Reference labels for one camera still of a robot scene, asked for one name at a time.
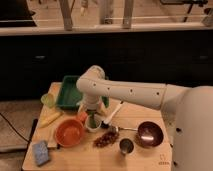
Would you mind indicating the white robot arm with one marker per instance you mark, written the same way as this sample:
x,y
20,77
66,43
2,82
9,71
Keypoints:
x,y
193,106

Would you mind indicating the small metal cup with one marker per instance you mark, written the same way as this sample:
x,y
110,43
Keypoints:
x,y
126,146

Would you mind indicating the metal spoon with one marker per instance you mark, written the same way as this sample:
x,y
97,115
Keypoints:
x,y
117,129

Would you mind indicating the white paper cup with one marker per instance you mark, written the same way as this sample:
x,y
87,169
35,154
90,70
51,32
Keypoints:
x,y
93,123

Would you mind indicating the green plastic tray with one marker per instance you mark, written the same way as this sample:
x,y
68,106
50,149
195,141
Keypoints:
x,y
69,96

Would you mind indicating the yellow-green small cup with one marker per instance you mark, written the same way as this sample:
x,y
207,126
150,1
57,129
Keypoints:
x,y
48,100

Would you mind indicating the blue sponge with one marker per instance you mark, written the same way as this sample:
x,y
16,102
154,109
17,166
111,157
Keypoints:
x,y
40,152

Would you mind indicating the red grape bunch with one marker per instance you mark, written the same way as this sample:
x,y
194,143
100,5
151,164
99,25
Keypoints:
x,y
106,139

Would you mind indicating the orange bowl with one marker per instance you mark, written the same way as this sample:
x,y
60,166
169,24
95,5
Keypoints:
x,y
69,133

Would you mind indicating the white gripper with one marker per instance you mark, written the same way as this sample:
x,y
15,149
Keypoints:
x,y
90,104

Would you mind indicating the dark purple bowl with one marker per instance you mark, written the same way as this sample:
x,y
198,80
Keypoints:
x,y
150,134

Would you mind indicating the white handled brush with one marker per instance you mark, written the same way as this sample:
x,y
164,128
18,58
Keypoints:
x,y
107,120

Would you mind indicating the orange pepper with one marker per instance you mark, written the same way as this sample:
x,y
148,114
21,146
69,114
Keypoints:
x,y
81,116

